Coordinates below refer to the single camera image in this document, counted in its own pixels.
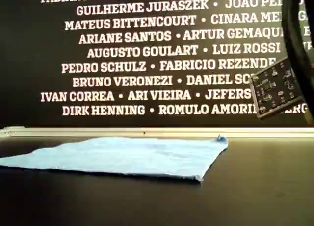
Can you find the bare circuit board camera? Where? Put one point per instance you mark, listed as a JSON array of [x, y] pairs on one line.
[[274, 88]]

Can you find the light blue microfibre cloth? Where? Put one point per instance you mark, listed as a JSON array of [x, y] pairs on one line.
[[117, 157]]

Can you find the black banner with white names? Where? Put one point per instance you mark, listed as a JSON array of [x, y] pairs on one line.
[[147, 51]]

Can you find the aluminium table frame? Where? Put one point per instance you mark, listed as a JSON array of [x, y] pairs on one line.
[[122, 132]]

